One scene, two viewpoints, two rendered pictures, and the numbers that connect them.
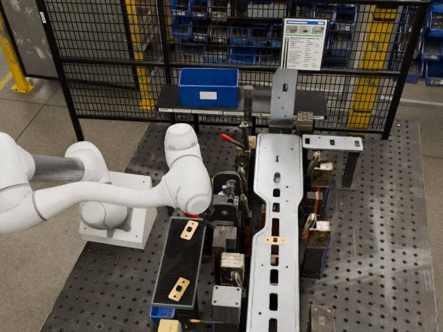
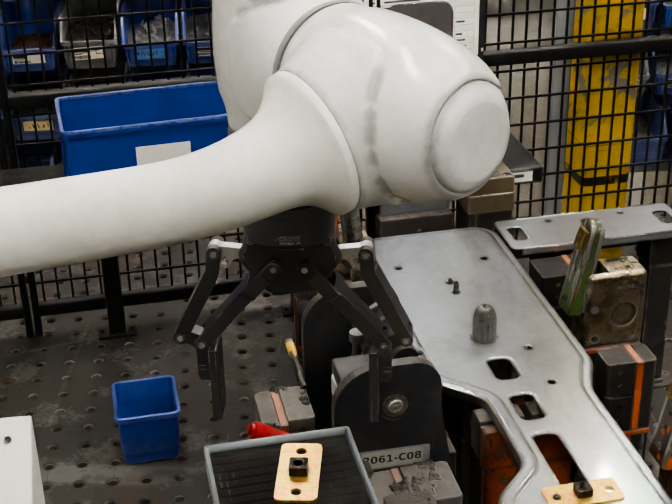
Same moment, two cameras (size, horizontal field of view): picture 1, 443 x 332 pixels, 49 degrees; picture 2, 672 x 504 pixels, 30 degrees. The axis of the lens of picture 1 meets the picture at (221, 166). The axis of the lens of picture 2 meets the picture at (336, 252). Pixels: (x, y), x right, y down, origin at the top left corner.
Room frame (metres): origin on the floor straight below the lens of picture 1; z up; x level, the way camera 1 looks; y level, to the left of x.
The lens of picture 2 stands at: (0.23, 0.38, 1.85)
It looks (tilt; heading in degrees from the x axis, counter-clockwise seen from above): 27 degrees down; 342
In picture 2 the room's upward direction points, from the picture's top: 1 degrees counter-clockwise
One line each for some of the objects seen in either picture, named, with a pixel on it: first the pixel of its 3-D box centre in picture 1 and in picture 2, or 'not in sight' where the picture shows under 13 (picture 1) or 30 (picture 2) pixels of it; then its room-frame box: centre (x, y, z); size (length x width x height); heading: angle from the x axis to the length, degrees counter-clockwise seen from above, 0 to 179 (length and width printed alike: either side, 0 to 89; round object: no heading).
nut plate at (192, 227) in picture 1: (189, 229); (298, 468); (1.11, 0.12, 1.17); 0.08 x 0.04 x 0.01; 158
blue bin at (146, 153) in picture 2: (209, 87); (157, 142); (2.11, 0.05, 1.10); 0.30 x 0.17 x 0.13; 86
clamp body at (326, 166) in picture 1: (318, 191); (603, 372); (1.55, -0.46, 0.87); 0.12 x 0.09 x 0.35; 83
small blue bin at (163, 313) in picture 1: (164, 310); not in sight; (1.02, 0.25, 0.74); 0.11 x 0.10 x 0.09; 173
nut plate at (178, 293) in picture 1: (178, 288); not in sight; (0.86, 0.15, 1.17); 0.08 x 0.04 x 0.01; 153
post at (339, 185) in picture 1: (351, 166); (651, 303); (1.74, -0.66, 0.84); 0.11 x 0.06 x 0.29; 83
